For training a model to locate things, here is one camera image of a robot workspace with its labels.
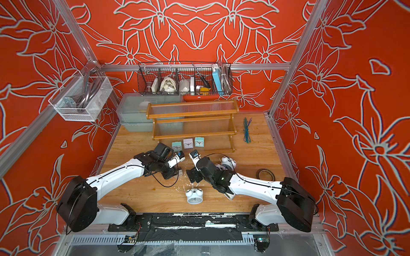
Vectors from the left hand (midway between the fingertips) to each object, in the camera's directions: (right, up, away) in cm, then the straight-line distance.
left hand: (175, 168), depth 85 cm
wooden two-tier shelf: (+2, +27, +16) cm, 32 cm away
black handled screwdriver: (+17, +50, +10) cm, 53 cm away
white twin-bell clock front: (+11, -11, -11) cm, 19 cm away
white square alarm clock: (+6, +12, +10) cm, 17 cm away
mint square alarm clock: (-1, +11, +10) cm, 14 cm away
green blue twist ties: (+45, +15, +20) cm, 51 cm away
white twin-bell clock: (+30, +3, 0) cm, 30 cm away
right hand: (+8, +2, -6) cm, 11 cm away
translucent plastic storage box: (-30, +33, +12) cm, 46 cm away
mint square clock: (+13, +14, +11) cm, 22 cm away
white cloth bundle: (-5, +46, +5) cm, 47 cm away
